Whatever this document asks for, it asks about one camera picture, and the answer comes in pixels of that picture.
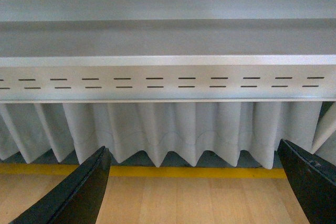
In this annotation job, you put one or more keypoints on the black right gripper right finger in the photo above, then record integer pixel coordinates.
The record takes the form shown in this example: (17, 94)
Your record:
(312, 180)

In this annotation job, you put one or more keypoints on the white pleated curtain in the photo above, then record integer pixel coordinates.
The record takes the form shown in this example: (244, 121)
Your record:
(188, 129)

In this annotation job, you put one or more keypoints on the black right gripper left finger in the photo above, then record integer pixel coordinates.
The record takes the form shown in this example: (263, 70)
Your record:
(78, 198)

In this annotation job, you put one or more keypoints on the yellow floor tape strip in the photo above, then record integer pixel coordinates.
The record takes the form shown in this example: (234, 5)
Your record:
(142, 171)

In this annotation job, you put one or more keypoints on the grey metal slotted rail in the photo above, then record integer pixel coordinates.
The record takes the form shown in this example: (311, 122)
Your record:
(167, 50)

